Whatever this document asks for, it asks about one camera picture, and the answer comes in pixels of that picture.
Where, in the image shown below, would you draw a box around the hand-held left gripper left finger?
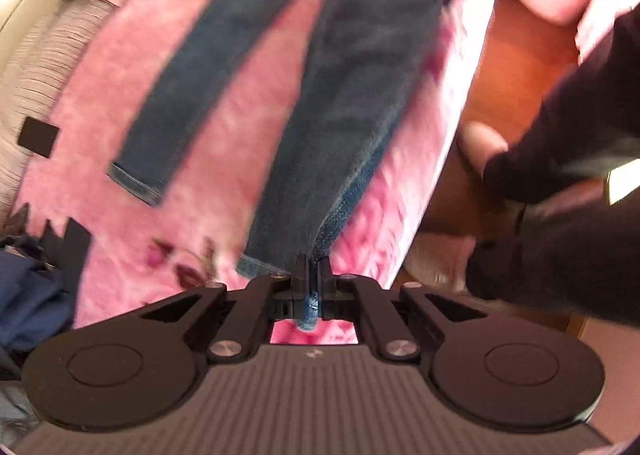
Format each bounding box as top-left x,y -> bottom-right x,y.
140,255 -> 311,363

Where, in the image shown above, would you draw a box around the light pink slipper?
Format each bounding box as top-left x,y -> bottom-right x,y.
402,234 -> 478,293
457,121 -> 508,178

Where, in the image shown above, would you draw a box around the black flat rectangular object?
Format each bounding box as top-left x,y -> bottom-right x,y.
17,116 -> 60,158

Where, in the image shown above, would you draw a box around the pink floral blanket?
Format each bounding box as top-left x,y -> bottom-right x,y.
15,0 -> 496,343

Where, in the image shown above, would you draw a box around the light blue jeans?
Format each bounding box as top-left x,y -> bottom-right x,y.
0,375 -> 41,436

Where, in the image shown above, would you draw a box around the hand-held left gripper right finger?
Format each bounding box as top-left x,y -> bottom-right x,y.
317,255 -> 488,363

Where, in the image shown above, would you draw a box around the person's black trousers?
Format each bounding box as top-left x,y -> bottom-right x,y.
467,5 -> 640,336

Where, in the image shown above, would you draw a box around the blue denim jeans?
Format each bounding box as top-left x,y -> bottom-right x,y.
107,0 -> 451,333

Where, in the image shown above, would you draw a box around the navy cloth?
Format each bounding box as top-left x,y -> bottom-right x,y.
0,245 -> 76,351

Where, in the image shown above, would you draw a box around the white striped quilt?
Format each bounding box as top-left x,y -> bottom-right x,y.
0,0 -> 121,226

